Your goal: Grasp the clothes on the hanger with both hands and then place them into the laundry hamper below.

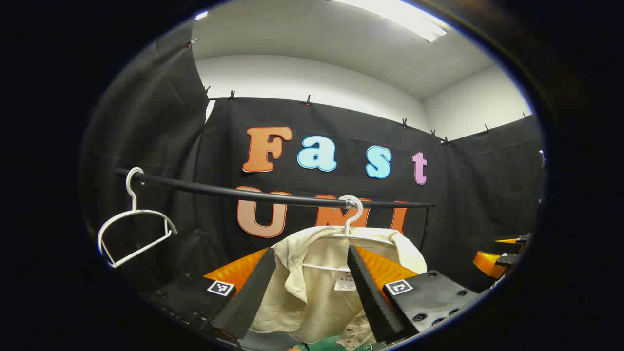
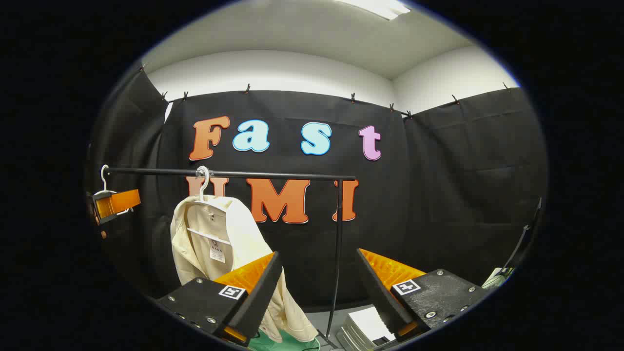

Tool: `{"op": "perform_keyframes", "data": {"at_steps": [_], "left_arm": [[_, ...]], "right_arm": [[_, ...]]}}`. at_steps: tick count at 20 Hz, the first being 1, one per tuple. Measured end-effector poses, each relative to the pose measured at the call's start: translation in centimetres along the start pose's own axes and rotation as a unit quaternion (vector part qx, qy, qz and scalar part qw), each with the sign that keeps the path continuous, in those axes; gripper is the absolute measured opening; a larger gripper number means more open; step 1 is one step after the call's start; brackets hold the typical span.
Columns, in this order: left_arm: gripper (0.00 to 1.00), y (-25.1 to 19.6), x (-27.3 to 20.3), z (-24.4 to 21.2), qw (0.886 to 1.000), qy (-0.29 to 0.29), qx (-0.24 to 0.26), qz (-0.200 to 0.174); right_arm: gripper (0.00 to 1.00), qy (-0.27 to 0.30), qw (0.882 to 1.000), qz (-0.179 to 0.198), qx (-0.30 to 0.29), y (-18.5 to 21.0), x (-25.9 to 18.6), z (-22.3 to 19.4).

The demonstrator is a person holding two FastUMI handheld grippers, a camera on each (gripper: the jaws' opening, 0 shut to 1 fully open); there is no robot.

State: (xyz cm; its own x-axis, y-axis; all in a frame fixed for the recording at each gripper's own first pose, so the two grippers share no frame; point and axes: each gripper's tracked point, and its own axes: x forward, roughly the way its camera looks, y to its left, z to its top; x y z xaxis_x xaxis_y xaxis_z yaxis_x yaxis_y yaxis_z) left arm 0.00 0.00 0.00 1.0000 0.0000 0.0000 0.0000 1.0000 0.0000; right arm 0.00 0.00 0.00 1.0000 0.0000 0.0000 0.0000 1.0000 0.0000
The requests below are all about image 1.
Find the black backdrop cloth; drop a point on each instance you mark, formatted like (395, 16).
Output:
(219, 146)

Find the white clothes hanger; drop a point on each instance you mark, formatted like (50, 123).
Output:
(133, 200)
(347, 229)

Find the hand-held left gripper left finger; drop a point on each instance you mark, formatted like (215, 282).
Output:
(248, 297)

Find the cream shirt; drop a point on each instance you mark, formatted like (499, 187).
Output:
(312, 292)

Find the long ceiling light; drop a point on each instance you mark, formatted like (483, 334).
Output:
(414, 23)

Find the green laundry hamper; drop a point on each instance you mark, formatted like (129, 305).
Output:
(331, 344)

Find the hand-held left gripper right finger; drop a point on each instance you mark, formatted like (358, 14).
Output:
(373, 302)

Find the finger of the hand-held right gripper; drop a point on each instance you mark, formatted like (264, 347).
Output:
(487, 262)
(512, 239)

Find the black clothes rack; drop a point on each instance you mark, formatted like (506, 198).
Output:
(219, 191)

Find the row of black backdrop clips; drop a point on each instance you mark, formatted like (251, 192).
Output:
(404, 122)

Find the small ceiling light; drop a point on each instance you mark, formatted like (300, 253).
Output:
(201, 15)

